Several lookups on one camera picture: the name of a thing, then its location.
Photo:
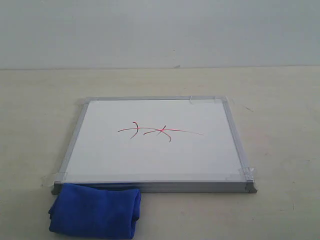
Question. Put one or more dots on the blue cloth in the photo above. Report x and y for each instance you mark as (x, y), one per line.
(81, 211)

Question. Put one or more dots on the white board with aluminium frame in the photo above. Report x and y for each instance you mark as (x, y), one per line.
(157, 144)

